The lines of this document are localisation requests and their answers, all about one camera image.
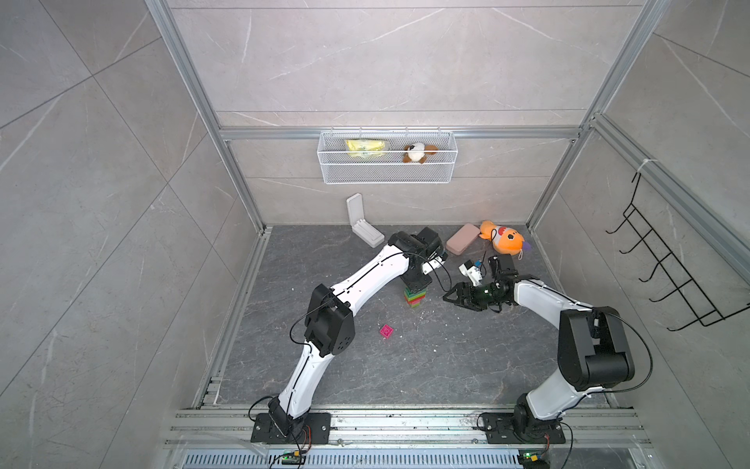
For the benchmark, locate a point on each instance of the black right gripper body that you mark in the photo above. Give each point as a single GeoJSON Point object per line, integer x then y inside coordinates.
{"type": "Point", "coordinates": [487, 294]}

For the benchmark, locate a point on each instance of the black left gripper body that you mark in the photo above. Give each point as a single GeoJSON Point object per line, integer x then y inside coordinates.
{"type": "Point", "coordinates": [418, 281]}

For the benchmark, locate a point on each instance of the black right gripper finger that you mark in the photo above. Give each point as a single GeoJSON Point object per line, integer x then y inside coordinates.
{"type": "Point", "coordinates": [460, 291]}
{"type": "Point", "coordinates": [463, 303]}

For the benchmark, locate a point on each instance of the dark green lego brick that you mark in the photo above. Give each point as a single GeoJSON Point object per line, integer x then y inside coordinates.
{"type": "Point", "coordinates": [409, 293]}

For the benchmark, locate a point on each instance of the lime green long lego brick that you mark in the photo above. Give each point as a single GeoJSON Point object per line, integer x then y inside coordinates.
{"type": "Point", "coordinates": [412, 299]}

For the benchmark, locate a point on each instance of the magenta lego brick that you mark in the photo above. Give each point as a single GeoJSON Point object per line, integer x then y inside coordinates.
{"type": "Point", "coordinates": [386, 331]}

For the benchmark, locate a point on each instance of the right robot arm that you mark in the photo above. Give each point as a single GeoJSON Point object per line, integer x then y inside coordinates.
{"type": "Point", "coordinates": [593, 353]}

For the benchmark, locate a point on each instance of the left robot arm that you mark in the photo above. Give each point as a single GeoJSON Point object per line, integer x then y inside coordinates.
{"type": "Point", "coordinates": [330, 320]}

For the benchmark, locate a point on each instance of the pink rectangular case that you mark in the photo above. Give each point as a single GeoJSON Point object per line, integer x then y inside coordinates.
{"type": "Point", "coordinates": [462, 239]}

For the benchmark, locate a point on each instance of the orange plush fish toy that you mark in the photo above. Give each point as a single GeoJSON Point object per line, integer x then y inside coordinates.
{"type": "Point", "coordinates": [504, 240]}

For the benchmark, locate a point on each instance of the white open flip box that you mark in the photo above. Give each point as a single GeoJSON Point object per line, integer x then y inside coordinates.
{"type": "Point", "coordinates": [360, 227]}

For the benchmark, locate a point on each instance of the brown white plush toy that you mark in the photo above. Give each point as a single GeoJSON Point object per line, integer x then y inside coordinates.
{"type": "Point", "coordinates": [418, 153]}

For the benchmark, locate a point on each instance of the yellow packet in basket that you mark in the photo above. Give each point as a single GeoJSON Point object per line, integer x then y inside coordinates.
{"type": "Point", "coordinates": [366, 148]}

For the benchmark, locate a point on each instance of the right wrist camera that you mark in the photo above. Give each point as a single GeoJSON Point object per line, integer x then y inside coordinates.
{"type": "Point", "coordinates": [471, 270]}

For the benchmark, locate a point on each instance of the white wire mesh basket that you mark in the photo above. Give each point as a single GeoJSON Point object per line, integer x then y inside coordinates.
{"type": "Point", "coordinates": [337, 168]}

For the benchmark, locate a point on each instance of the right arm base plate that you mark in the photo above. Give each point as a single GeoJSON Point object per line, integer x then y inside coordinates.
{"type": "Point", "coordinates": [508, 428]}

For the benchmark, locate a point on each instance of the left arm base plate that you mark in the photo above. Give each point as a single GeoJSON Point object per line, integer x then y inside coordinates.
{"type": "Point", "coordinates": [290, 428]}

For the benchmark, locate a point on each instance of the black wire hook rack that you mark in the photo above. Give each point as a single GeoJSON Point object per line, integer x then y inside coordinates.
{"type": "Point", "coordinates": [681, 283]}

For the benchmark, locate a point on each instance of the aluminium front rail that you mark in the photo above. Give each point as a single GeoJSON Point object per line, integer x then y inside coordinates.
{"type": "Point", "coordinates": [405, 427]}

